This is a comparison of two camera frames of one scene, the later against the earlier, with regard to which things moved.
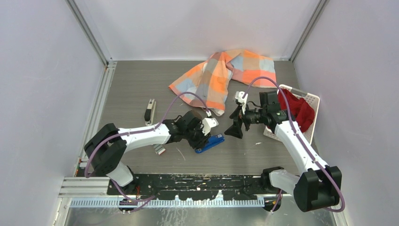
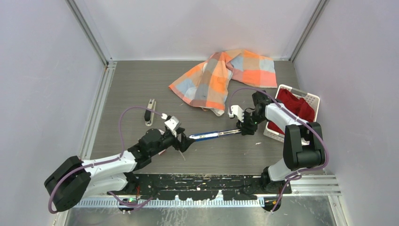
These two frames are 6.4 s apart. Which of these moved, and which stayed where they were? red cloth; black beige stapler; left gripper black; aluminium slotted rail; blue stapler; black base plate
Moved: blue stapler; left gripper black
Stayed: aluminium slotted rail; black base plate; black beige stapler; red cloth
